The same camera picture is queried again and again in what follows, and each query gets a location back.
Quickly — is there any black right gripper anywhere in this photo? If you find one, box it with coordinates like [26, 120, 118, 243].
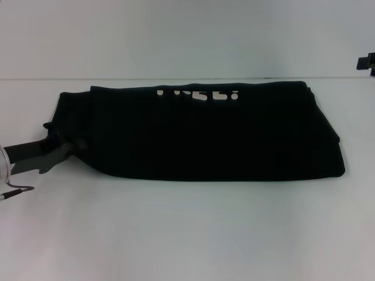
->
[356, 52, 375, 77]

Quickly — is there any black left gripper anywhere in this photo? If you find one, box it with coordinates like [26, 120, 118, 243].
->
[6, 121, 88, 176]

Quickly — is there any black shirt with white print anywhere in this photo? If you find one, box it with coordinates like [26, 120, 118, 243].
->
[50, 80, 347, 183]

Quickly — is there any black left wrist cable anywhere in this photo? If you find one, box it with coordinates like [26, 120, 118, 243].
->
[5, 174, 36, 196]

